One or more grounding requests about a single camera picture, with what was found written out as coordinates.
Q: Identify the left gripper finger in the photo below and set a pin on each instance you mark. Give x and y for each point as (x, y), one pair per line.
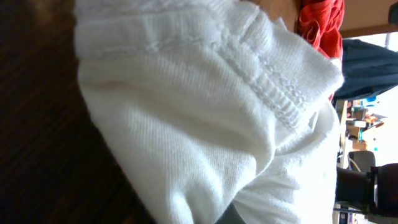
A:
(230, 216)

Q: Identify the dark cloth over table edge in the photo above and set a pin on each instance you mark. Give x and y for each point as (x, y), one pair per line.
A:
(369, 70)

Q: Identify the red mesh shirt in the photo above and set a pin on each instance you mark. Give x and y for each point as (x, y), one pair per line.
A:
(319, 23)

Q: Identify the white printed t-shirt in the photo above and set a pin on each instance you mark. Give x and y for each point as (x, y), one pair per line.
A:
(210, 105)

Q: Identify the cluttered background shelf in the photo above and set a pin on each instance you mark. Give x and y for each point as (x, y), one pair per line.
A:
(360, 130)

